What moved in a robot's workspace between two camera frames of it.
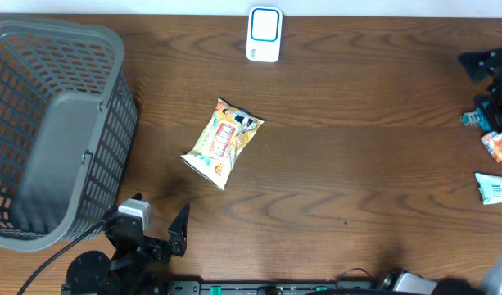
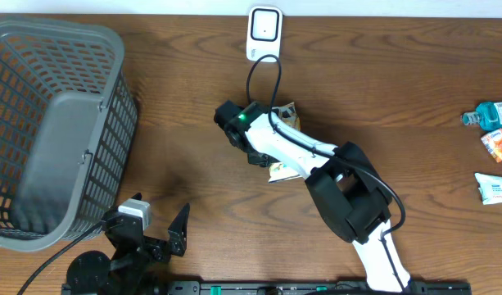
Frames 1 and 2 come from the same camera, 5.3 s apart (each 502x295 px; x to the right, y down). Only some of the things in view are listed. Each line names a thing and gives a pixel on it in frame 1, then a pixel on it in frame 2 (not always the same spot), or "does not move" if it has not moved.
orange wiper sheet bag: (226, 134) to (288, 115)
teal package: (494, 189) does not move
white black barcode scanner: (264, 33) does not move
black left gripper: (160, 253) does not move
